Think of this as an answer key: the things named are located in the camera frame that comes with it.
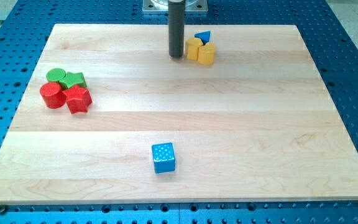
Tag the blue cube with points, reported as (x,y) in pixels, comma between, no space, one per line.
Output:
(163,157)

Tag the yellow hexagon block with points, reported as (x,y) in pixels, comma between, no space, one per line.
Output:
(192,47)

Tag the yellow heart block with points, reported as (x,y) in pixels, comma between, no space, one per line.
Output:
(206,54)

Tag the wooden board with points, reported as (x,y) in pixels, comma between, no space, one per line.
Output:
(257,125)

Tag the blue triangle block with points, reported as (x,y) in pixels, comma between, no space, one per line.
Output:
(204,36)

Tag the red star block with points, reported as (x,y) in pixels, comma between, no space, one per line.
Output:
(77,99)

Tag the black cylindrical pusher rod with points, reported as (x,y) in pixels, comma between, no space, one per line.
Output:
(176,25)

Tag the green star block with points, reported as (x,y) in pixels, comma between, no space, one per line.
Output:
(72,79)

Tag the red cylinder block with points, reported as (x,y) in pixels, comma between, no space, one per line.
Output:
(52,95)

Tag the green cylinder block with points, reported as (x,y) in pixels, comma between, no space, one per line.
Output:
(55,75)

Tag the blue perforated metal table plate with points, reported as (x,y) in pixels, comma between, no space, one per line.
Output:
(25,30)

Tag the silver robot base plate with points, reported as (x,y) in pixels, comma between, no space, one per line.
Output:
(161,6)

